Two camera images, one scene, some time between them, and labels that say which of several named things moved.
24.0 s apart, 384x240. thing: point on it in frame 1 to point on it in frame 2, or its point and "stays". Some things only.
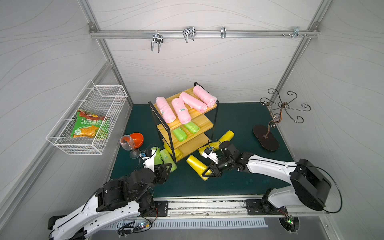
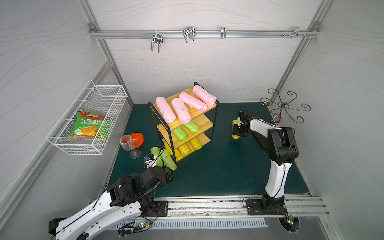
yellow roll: x=178 y=154 stays
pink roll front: x=208 y=99 stays
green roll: x=180 y=134 stays
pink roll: x=182 y=112 stays
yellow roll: x=227 y=136 to x=235 y=122
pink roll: x=165 y=109 stays
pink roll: x=193 y=102 stays
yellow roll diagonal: x=214 y=145 to x=196 y=143
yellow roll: x=198 y=166 to x=184 y=150
